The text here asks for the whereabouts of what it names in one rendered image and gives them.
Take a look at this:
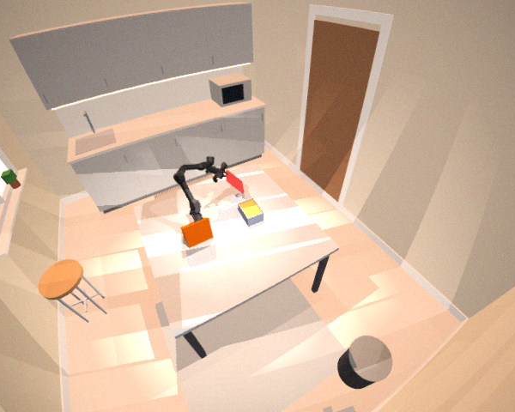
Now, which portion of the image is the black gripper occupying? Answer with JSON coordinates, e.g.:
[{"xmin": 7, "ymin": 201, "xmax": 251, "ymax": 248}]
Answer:
[{"xmin": 212, "ymin": 161, "xmax": 227, "ymax": 183}]

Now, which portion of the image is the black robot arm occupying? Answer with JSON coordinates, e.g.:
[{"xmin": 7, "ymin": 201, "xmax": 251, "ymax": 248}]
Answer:
[{"xmin": 173, "ymin": 157, "xmax": 224, "ymax": 222}]

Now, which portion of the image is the red rectangular lid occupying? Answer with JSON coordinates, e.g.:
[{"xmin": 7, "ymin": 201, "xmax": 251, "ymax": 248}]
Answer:
[{"xmin": 226, "ymin": 170, "xmax": 244, "ymax": 193}]

